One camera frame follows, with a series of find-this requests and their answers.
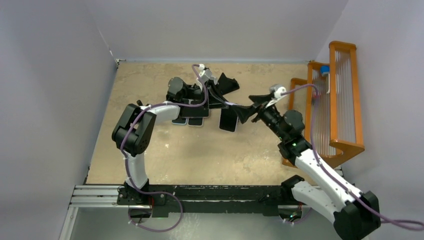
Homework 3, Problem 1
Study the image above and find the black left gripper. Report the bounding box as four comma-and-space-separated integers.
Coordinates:
181, 79, 230, 110

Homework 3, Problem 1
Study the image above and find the orange wooden tiered rack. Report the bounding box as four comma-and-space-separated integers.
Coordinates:
290, 40, 365, 168

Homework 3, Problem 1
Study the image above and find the red black stamp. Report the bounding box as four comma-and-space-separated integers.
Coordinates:
311, 91, 321, 106

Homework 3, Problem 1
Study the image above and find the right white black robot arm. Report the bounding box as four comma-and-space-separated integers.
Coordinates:
229, 95, 382, 240

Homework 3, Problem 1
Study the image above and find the lilac case phone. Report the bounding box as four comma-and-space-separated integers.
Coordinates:
218, 108, 238, 133

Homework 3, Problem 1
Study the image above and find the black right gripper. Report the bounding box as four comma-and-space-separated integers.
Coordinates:
232, 94, 288, 141

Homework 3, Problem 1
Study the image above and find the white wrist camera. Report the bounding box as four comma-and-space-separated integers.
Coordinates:
199, 68, 216, 84
265, 84, 287, 108

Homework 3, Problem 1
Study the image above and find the white case phone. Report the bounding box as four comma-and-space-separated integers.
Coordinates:
187, 117, 204, 127

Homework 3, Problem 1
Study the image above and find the blue case phone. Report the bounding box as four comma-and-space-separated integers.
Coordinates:
171, 118, 188, 126

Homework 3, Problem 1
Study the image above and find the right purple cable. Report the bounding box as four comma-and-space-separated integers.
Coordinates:
281, 83, 424, 232

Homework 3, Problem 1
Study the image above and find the purple case phone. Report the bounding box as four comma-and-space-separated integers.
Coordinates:
179, 106, 210, 119

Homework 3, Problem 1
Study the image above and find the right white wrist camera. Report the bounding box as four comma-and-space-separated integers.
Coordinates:
265, 84, 287, 108

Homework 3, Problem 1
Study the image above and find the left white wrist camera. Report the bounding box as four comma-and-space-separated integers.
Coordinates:
199, 68, 216, 84

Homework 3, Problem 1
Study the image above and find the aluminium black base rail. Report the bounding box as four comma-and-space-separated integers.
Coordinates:
59, 167, 370, 240

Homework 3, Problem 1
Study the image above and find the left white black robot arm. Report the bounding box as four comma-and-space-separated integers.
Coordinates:
111, 68, 240, 205

